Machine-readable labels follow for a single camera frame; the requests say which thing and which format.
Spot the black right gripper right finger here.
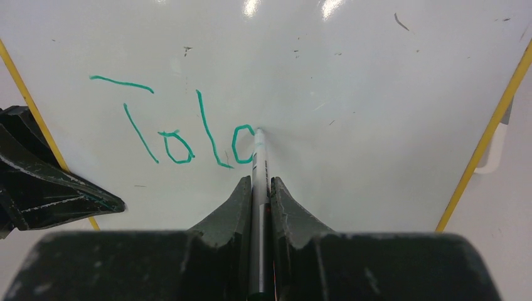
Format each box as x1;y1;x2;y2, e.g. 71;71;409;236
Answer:
271;177;335;300

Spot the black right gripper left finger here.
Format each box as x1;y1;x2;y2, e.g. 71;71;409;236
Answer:
187;176;252;300

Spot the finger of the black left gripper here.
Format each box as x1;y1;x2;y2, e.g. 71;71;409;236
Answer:
1;105;126;239

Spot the green whiteboard marker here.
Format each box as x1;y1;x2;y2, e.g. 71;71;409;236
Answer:
248;128;275;300

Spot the yellow-framed whiteboard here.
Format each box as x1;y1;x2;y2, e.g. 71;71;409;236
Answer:
1;1;531;231

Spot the white perforated plastic basket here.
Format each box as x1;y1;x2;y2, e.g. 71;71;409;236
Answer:
474;100;513;174

